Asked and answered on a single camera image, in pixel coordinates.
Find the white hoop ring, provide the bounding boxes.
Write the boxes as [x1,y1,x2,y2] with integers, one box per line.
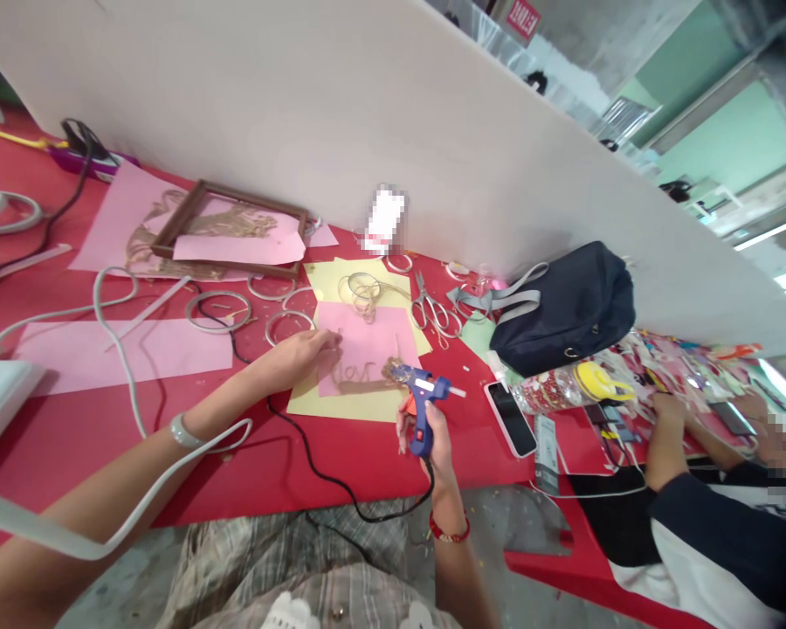
[280,285,320,316]
[246,274,297,303]
[264,310,317,349]

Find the dark power bank with cables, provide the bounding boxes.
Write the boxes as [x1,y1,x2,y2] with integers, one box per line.
[583,400,640,463]

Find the brown wooden picture frame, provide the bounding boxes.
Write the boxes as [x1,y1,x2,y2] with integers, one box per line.
[149,179,310,281]

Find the navy blue bag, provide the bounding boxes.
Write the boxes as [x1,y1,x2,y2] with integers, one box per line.
[446,240,638,381]

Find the person's right hand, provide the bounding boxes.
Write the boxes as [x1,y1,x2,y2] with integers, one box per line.
[396,399,452,474]

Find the white box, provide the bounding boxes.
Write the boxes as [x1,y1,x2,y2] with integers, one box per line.
[0,342,48,467]

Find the white partition board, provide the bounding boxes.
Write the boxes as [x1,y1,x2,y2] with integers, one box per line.
[0,0,786,358]

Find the white smartphone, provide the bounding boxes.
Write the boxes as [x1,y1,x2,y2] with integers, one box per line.
[484,380,539,460]

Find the purple power strip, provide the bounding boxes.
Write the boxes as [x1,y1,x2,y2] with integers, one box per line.
[47,142,140,185]

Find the black power cable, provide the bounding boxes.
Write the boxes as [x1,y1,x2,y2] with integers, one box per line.
[0,117,103,297]

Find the long white plastic strip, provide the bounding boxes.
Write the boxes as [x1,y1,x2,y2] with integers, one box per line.
[104,274,192,353]

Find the blue hot glue gun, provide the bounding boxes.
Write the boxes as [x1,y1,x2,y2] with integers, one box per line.
[384,362,467,459]

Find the yellow rope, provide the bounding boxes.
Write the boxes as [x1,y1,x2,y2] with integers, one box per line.
[0,120,70,153]

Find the yellow paper sheet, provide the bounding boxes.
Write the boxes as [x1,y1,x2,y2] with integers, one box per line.
[286,258,435,425]

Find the large grey hoop ring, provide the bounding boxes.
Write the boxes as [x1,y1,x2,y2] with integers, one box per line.
[185,289,258,336]

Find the light green paper sheet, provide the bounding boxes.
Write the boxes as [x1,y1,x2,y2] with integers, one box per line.
[460,308,504,358]

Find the flat white headset cable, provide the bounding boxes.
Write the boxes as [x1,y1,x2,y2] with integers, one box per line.
[0,418,254,562]

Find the person's body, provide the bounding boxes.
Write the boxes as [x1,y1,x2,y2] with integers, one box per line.
[155,501,463,629]

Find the thin white charging cable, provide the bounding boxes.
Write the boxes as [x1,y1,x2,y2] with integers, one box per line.
[528,439,651,501]

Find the coil of beige twine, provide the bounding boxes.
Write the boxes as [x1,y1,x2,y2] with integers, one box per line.
[336,271,415,327]

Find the patterned bottle with yellow lid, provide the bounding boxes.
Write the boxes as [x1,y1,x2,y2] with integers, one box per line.
[514,361,638,418]

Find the round white cable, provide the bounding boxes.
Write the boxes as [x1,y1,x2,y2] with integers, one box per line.
[0,265,150,439]

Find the black glue gun cable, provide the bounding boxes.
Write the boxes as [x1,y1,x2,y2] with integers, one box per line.
[225,327,437,525]

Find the pile of colourful paper scraps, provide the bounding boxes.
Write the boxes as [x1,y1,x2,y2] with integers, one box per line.
[618,327,786,420]

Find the short white plastic strip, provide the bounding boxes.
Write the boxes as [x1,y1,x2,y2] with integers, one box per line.
[0,243,74,277]

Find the silver scissors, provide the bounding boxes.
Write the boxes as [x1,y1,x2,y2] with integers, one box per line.
[410,269,465,339]

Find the person's left hand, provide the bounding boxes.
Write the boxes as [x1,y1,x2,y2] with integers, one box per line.
[266,328,346,388]

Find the pink paper with twine pattern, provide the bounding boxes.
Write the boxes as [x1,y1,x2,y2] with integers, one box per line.
[67,159,341,284]

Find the plain pink paper sheet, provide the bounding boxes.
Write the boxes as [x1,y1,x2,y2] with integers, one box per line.
[11,316,235,398]

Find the large white tape roll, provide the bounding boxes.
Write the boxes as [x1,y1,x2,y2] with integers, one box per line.
[0,183,45,238]

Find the pink paper with twine lettering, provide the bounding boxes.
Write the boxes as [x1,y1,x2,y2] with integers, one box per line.
[316,300,422,399]

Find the dark smartphone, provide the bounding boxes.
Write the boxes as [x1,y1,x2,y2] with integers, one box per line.
[708,400,759,439]

